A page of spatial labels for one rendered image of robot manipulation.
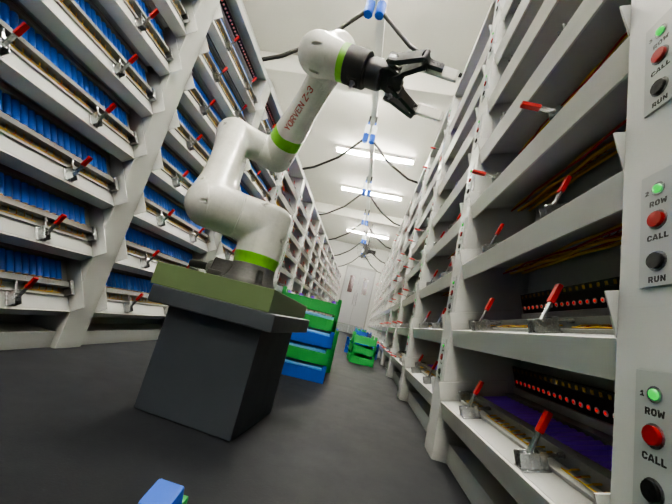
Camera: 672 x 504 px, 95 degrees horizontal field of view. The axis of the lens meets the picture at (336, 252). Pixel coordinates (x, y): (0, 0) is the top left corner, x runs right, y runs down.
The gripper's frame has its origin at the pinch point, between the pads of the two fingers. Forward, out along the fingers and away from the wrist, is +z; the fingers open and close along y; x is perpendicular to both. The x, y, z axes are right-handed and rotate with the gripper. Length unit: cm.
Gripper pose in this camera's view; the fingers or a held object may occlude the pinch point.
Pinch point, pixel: (444, 97)
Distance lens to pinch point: 88.5
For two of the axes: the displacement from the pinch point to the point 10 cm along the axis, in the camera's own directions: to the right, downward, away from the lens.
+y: -0.7, -2.3, -9.7
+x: 4.3, -8.8, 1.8
